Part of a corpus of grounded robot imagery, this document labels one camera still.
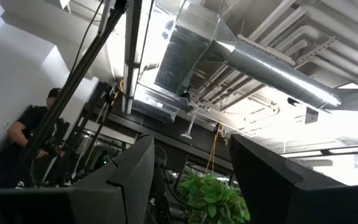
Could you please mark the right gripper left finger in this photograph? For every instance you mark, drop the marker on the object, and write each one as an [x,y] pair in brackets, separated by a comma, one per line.
[126,186]

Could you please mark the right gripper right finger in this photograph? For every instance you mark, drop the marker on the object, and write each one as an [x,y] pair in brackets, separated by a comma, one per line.
[266,186]

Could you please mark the green leafy plant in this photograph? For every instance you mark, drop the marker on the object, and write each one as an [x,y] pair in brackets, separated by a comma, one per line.
[213,199]

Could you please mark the person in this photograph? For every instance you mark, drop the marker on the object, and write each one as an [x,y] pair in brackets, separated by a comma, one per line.
[30,121]

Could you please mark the silver ventilation duct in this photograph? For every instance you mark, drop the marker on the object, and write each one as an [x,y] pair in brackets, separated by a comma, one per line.
[275,74]

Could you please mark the black aluminium table frame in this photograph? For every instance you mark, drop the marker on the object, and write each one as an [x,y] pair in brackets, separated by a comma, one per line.
[73,81]

